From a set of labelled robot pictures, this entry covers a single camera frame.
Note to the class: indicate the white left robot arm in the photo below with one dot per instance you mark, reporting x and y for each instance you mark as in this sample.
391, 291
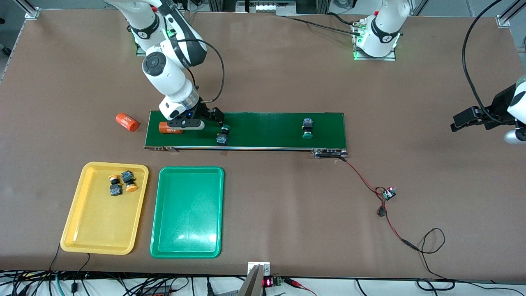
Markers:
386, 28

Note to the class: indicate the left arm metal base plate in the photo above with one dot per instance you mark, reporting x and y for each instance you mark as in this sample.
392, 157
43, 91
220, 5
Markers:
374, 58

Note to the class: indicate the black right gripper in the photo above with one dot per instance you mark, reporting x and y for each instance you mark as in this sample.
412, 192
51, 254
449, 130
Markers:
204, 111

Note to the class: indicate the red clip test lead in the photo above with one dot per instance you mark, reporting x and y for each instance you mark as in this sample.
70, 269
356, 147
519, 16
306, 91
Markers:
294, 282

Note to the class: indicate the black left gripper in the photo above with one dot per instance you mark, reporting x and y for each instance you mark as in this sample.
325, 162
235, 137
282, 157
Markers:
497, 106

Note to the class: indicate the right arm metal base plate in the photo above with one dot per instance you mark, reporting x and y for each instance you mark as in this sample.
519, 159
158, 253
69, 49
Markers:
139, 51

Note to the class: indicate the yellow plastic tray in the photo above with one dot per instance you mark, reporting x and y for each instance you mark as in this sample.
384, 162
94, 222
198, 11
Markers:
98, 222

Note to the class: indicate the orange cylinder white print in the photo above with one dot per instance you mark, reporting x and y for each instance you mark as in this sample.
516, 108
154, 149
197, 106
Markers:
172, 131
127, 122

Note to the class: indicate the green conveyor belt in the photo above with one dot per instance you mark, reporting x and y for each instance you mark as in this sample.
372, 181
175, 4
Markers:
267, 123

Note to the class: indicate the green plastic tray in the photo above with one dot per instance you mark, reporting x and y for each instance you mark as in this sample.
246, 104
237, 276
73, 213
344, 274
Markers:
187, 211

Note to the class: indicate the small green circuit board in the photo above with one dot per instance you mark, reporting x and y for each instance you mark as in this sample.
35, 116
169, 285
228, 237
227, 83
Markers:
388, 193

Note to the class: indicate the red LED display module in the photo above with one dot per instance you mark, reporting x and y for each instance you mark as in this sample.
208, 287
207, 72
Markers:
268, 282

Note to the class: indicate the green push button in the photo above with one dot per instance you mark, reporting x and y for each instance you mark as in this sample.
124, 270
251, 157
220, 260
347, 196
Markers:
307, 135
222, 141

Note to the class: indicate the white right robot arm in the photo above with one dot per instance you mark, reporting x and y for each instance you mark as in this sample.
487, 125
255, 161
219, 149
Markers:
164, 74

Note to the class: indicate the aluminium corner profile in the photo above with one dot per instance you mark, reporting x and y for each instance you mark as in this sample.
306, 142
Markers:
507, 18
31, 12

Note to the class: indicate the yellow push button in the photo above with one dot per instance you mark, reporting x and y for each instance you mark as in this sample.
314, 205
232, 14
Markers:
116, 190
131, 188

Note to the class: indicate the metal frame with light strip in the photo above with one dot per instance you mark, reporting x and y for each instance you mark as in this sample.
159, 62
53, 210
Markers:
267, 7

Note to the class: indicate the aluminium camera bracket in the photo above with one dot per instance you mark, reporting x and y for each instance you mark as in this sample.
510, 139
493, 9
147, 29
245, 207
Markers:
258, 269

